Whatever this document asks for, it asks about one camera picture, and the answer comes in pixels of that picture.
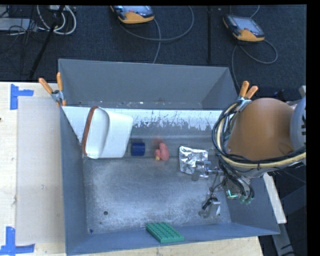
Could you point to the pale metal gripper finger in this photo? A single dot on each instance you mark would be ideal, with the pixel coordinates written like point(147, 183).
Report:
point(206, 172)
point(213, 208)

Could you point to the crumpled silver foil packet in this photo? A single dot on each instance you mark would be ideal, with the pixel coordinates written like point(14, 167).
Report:
point(191, 157)

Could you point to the pink toy chicken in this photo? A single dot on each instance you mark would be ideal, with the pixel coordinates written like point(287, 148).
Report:
point(163, 151)

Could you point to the green studded flat block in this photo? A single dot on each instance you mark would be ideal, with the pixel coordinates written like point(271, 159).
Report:
point(165, 232)

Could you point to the grey metal bin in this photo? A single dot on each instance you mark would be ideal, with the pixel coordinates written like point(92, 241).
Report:
point(140, 190)

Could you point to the blue cylinder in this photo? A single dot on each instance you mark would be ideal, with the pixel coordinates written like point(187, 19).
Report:
point(138, 149)

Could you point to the white tub with brown rim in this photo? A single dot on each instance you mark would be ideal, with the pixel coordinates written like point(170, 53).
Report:
point(110, 132)

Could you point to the pale wood flat board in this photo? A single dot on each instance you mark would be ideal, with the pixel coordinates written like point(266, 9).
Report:
point(37, 162)

